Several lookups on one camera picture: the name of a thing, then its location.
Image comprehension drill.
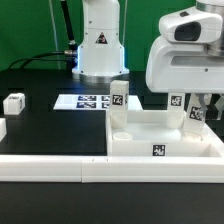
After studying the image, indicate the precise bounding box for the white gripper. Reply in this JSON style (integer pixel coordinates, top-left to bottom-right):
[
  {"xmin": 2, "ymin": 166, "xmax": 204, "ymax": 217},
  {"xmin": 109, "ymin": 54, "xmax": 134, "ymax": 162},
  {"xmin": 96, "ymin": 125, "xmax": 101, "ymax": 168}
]
[{"xmin": 146, "ymin": 36, "xmax": 224, "ymax": 120}]

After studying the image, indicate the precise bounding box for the white square table top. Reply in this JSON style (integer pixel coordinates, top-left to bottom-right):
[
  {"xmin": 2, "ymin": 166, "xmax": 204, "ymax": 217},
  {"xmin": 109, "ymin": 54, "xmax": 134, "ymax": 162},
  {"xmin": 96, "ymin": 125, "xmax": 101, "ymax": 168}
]
[{"xmin": 106, "ymin": 110, "xmax": 224, "ymax": 158}]

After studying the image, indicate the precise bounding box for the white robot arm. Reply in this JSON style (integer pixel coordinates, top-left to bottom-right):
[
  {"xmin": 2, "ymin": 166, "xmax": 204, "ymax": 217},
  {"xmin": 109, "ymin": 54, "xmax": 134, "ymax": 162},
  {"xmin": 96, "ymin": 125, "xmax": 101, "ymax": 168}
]
[{"xmin": 73, "ymin": 0, "xmax": 224, "ymax": 116}]

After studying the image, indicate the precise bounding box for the white sheet with AprilTags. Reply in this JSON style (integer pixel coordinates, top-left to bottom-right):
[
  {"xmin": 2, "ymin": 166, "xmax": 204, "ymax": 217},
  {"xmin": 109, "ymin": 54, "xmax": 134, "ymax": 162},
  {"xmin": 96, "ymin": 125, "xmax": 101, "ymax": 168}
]
[{"xmin": 52, "ymin": 94, "xmax": 144, "ymax": 112}]

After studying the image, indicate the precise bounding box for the white U-shaped obstacle fence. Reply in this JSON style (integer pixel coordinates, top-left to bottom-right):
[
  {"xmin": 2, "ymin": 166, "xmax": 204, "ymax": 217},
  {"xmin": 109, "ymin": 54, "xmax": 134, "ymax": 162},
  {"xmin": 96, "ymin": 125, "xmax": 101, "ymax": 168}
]
[{"xmin": 0, "ymin": 154, "xmax": 224, "ymax": 183}]

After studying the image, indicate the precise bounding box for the black cable to robot base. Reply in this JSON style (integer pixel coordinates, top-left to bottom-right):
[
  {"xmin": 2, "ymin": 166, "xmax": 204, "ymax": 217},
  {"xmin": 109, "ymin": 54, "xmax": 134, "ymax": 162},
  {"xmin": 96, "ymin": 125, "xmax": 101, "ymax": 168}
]
[{"xmin": 7, "ymin": 49, "xmax": 78, "ymax": 70}]

